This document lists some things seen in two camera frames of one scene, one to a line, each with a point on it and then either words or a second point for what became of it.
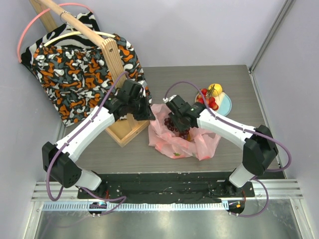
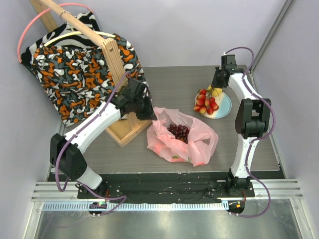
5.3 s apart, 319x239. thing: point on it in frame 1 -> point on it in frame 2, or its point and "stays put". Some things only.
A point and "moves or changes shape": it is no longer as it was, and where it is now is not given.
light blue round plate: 224,103 stays put
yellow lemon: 215,89 stays put
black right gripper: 181,122 -> 217,81
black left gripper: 146,114 stays put
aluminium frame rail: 264,188 stays put
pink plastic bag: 202,144 moves or changes shape
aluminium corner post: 284,12 stays put
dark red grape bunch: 183,134 moves or changes shape
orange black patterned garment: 77,80 stays put
